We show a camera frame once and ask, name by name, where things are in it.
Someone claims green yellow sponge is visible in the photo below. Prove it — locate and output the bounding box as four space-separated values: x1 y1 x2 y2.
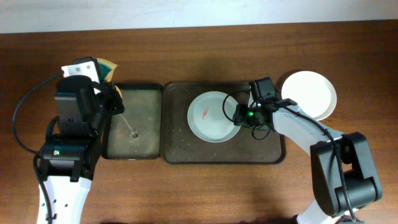
97 58 118 83

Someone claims white plate bottom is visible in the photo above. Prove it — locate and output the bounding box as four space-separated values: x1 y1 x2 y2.
281 71 337 121

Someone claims pale green plate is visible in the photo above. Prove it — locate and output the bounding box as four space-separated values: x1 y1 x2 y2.
187 91 240 143

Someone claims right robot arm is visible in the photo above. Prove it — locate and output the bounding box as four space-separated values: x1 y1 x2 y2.
232 77 382 224

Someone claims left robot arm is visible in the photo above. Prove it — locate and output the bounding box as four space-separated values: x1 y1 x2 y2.
34 57 124 223

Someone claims small black tray with water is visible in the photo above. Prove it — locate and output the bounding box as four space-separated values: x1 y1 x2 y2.
102 83 163 160

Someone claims large brown serving tray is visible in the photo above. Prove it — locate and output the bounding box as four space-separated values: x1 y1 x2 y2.
160 82 286 165

